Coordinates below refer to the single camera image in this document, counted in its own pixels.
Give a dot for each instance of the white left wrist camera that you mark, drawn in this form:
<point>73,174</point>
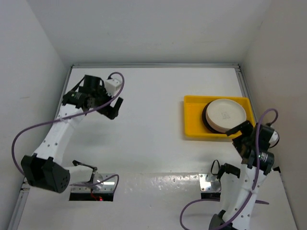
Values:
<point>112,86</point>

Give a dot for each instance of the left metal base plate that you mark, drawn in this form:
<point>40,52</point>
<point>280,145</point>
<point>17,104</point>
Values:
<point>103,183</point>

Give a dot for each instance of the metal base plate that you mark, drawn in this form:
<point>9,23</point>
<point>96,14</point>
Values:
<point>103,183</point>
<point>209,183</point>

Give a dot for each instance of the cream plate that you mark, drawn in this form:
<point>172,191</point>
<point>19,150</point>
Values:
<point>235,110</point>

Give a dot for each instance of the steel plate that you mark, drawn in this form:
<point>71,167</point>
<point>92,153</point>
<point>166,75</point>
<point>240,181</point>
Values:
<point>205,119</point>

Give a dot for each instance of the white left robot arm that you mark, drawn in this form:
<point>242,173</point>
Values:
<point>43,168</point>

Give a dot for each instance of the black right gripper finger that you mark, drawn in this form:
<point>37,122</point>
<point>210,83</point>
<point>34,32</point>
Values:
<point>245,128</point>
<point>240,142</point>

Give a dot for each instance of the yellow plastic bin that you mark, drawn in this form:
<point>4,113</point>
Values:
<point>193,124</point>

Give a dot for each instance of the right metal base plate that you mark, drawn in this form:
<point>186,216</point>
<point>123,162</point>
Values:
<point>209,183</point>

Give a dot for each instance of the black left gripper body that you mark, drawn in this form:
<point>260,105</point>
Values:
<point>100,98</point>

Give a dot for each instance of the aluminium left rail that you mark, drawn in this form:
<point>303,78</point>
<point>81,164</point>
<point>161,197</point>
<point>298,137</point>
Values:
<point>19,206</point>

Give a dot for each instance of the aluminium back rail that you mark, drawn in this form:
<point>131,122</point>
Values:
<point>157,65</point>

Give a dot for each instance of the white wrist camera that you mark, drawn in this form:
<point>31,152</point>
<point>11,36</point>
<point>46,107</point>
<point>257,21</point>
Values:
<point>112,86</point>
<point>274,139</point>

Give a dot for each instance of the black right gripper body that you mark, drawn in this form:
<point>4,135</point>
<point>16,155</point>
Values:
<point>247,139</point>

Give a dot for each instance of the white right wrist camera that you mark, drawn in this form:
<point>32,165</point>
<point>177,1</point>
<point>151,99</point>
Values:
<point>274,139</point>

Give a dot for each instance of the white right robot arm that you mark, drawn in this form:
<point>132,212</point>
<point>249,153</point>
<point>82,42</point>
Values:
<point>240,186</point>

